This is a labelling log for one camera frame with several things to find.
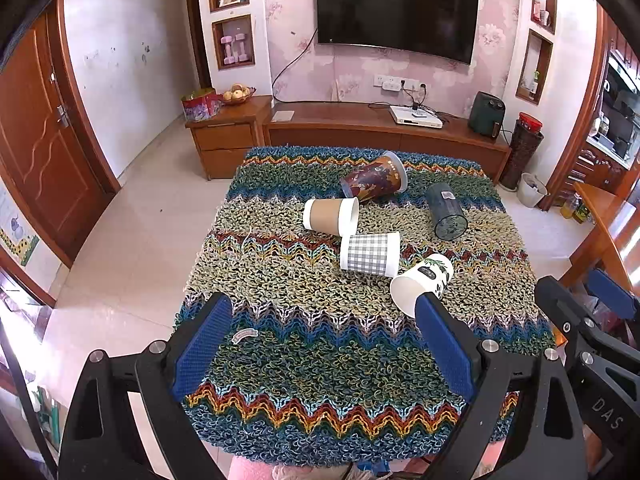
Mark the dark green air fryer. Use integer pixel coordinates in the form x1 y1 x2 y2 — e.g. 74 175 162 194
470 91 506 137

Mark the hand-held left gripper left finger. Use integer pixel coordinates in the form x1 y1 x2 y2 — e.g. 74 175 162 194
59 292 236 480

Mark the white set-top box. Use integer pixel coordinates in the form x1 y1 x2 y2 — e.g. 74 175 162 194
390 105 444 130

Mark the wooden dining table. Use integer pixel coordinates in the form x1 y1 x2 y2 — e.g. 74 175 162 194
559 182 640 301

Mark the colourful woven zigzag rug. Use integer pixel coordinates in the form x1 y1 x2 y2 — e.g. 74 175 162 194
172 146 557 468

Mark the white leaf print paper cup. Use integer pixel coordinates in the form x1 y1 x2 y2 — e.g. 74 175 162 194
390 253 455 319

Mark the dark wicker basket red lid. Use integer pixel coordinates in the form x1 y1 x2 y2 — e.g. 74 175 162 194
500 112 545 192

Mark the red tin box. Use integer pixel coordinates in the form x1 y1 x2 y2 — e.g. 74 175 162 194
181 88 223 122

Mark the brown wooden door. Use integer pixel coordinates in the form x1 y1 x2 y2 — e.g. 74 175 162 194
0 10 113 268

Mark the fruit bowl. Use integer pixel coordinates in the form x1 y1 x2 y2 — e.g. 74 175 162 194
220 85 257 106

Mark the white bucket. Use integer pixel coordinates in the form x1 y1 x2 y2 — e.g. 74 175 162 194
517 172 550 208

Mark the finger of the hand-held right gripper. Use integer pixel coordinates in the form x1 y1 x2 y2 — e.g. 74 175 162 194
586 267 640 322
534 275 608 363

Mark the dark patterned paper cup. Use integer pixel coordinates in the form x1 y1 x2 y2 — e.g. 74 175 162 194
340 151 408 204

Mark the small wooden drawer cabinet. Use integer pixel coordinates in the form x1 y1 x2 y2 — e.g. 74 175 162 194
185 95 274 181

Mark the long wooden television cabinet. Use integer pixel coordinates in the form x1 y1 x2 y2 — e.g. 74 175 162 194
262 101 513 183

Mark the grey checked paper cup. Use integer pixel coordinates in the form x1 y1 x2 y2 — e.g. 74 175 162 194
340 231 402 278

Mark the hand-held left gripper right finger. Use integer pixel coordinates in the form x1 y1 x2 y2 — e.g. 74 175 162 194
414 292 588 480

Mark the dark teal plastic cup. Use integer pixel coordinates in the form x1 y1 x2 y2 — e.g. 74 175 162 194
425 182 469 240

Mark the brown sleeve paper cup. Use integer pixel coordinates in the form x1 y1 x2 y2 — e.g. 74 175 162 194
302 197 361 237

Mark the black television cable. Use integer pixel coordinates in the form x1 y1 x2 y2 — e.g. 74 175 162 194
271 27 319 108

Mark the pink cloth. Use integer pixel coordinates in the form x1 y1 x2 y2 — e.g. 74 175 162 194
229 459 275 480

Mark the wall poster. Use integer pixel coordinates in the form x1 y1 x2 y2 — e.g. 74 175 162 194
0 185 41 267

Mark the black flat screen television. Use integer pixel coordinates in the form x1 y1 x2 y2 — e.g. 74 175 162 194
315 0 481 66

